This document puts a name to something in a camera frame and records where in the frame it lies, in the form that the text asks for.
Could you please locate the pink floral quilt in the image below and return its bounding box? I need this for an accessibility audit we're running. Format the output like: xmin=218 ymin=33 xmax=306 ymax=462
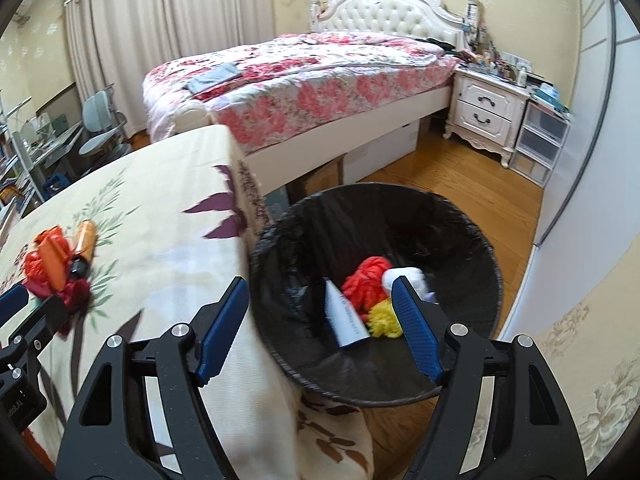
xmin=142 ymin=31 xmax=464 ymax=162

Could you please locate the white tissue ball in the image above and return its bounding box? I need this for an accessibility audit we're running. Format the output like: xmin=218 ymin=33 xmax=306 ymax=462
xmin=382 ymin=265 xmax=440 ymax=307

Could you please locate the beige curtain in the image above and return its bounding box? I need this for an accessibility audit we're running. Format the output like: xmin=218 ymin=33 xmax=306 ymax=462
xmin=160 ymin=0 xmax=277 ymax=62
xmin=64 ymin=0 xmax=169 ymax=137

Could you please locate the brown cardboard box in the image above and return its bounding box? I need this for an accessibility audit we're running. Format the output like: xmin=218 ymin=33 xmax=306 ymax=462
xmin=286 ymin=156 xmax=347 ymax=202

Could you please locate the black trash bin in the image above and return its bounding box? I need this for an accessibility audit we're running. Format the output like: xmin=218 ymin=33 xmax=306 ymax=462
xmin=248 ymin=183 xmax=504 ymax=407

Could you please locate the white storage box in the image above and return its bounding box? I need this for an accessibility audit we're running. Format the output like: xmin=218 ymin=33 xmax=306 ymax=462
xmin=344 ymin=119 xmax=422 ymax=185

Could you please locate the cream floral fabric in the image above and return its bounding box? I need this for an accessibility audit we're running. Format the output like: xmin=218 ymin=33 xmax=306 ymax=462
xmin=499 ymin=286 xmax=640 ymax=480

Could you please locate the red yarn pile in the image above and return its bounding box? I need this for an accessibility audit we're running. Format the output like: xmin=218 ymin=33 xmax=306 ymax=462
xmin=27 ymin=277 xmax=92 ymax=308

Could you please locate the gold can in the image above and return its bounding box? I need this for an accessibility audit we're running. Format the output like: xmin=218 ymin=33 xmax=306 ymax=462
xmin=69 ymin=220 xmax=99 ymax=280

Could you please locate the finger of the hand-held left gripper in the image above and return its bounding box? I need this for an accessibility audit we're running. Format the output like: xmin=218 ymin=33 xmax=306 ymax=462
xmin=0 ymin=296 xmax=69 ymax=382
xmin=0 ymin=283 xmax=30 ymax=320

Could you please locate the white nightstand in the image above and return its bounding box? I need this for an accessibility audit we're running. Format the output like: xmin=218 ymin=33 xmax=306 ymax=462
xmin=442 ymin=66 xmax=531 ymax=169

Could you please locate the orange cardboard box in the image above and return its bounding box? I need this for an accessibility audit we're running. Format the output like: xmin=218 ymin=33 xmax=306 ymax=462
xmin=38 ymin=233 xmax=70 ymax=292

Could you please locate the white bed with tufted headboard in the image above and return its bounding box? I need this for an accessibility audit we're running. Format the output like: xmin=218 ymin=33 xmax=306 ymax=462
xmin=142 ymin=0 xmax=482 ymax=197

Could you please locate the grey folded clothing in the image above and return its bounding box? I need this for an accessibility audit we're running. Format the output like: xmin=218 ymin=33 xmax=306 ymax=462
xmin=187 ymin=62 xmax=242 ymax=95

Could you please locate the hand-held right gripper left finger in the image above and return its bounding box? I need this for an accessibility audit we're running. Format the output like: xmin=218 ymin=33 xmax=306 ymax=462
xmin=55 ymin=276 xmax=250 ymax=480

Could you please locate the yellow foam fruit net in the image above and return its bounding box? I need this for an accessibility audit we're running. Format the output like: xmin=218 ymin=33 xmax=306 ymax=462
xmin=366 ymin=294 xmax=404 ymax=340

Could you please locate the orange foam fruit net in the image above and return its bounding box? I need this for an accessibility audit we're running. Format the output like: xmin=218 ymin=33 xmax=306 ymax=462
xmin=341 ymin=255 xmax=394 ymax=314

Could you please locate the blue-grey desk chair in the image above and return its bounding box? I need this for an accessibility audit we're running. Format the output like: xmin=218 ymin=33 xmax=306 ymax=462
xmin=78 ymin=89 xmax=133 ymax=159

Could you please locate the white wardrobe door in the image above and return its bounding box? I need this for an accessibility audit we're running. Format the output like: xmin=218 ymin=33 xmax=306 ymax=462
xmin=499 ymin=0 xmax=640 ymax=342

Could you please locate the cream floral tablecloth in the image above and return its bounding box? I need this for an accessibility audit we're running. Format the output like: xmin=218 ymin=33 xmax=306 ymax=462
xmin=0 ymin=124 xmax=377 ymax=480

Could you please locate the blue plastic crate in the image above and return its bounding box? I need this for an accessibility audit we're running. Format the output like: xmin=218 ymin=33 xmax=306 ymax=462
xmin=41 ymin=174 xmax=69 ymax=202

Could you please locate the blue tissue box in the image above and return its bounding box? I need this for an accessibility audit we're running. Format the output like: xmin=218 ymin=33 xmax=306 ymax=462
xmin=529 ymin=81 xmax=569 ymax=112

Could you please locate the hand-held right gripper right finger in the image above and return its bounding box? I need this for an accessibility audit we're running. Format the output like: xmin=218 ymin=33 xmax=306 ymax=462
xmin=391 ymin=276 xmax=587 ymax=480

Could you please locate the grey study desk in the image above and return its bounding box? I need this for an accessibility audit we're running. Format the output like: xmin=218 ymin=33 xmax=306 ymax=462
xmin=19 ymin=119 xmax=87 ymax=182

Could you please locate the plastic drawer unit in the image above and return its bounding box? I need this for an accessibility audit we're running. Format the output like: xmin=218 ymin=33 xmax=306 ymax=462
xmin=509 ymin=94 xmax=571 ymax=189

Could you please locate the clutter of small bottles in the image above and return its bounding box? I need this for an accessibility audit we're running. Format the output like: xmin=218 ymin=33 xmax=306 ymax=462
xmin=459 ymin=34 xmax=534 ymax=84

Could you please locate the white squeeze tube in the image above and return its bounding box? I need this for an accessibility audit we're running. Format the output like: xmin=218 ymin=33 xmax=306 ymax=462
xmin=320 ymin=277 xmax=372 ymax=349

